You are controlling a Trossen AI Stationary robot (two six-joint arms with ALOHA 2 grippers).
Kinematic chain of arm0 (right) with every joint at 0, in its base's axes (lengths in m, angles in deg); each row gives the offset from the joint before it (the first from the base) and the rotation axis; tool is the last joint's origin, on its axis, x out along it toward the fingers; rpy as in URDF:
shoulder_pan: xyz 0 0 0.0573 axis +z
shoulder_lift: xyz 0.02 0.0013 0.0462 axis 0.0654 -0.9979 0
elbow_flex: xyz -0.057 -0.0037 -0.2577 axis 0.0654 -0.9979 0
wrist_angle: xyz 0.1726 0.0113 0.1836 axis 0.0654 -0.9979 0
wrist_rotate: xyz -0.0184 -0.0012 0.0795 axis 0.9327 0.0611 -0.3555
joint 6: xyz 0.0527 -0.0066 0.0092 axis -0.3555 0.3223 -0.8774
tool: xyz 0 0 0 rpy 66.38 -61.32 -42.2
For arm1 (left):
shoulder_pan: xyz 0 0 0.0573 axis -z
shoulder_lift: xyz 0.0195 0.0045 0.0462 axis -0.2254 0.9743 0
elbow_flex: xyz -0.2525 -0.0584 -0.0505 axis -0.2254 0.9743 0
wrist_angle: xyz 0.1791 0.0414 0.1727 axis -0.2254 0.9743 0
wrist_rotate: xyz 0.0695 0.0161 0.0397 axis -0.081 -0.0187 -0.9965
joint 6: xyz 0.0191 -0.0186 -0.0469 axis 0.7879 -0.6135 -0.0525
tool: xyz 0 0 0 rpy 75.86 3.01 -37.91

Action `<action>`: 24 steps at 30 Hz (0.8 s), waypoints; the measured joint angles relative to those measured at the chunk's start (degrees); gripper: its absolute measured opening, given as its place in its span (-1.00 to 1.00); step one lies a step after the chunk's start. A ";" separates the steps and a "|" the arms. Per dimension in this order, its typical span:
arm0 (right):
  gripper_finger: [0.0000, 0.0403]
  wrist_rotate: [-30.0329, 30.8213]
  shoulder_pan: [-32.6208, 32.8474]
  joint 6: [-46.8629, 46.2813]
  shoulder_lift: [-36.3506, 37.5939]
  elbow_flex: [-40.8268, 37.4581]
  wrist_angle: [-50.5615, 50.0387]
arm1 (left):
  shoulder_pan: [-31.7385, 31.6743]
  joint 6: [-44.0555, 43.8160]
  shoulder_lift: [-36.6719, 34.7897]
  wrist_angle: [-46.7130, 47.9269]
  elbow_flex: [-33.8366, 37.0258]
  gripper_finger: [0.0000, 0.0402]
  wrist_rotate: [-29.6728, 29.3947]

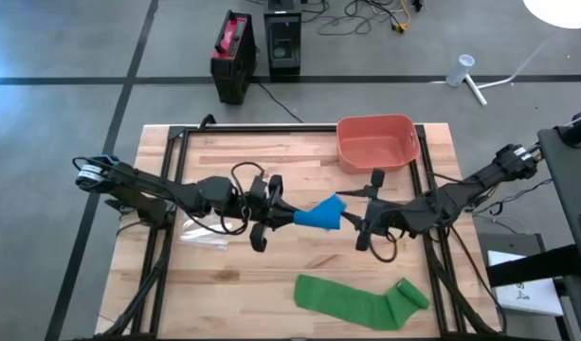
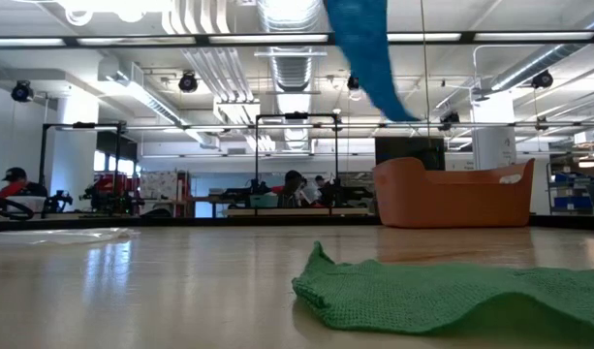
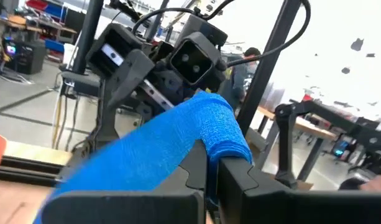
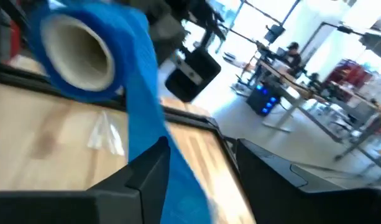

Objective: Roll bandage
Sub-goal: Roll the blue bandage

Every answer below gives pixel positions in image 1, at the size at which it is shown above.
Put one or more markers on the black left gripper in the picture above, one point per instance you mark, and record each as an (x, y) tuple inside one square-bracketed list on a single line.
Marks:
[(261, 208)]

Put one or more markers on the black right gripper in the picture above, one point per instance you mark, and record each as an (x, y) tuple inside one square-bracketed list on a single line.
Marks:
[(380, 215)]

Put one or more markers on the blue elastic bandage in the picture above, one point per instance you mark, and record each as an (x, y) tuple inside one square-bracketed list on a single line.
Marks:
[(321, 215)]

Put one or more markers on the clear plastic bag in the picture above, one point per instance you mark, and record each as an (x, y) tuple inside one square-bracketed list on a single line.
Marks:
[(205, 237)]

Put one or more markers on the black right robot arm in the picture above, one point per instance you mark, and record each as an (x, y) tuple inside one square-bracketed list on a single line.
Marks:
[(460, 194)]

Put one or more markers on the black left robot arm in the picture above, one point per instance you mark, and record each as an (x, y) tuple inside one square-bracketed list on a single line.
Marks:
[(148, 184)]

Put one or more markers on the green elastic bandage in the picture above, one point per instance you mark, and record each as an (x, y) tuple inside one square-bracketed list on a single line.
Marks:
[(356, 303)]

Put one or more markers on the orange plastic basket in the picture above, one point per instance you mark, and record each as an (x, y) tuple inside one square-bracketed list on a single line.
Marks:
[(377, 147)]

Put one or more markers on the red and black case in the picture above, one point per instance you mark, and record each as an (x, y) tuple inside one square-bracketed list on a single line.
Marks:
[(233, 57)]

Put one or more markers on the white cylinder container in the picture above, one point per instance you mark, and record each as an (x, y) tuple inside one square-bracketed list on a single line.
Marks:
[(459, 71)]

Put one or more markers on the black computer tower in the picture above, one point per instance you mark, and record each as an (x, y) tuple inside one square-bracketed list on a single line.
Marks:
[(283, 42)]

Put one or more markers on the white printed box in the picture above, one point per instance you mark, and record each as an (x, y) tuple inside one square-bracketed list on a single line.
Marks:
[(527, 298)]

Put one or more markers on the black equipment stand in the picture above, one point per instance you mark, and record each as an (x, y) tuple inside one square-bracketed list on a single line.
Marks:
[(562, 180)]

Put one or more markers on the white floor lamp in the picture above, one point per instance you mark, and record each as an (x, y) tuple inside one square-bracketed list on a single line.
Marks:
[(562, 12)]

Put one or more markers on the black aluminium table frame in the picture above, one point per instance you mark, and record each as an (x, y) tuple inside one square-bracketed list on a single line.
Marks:
[(252, 129)]

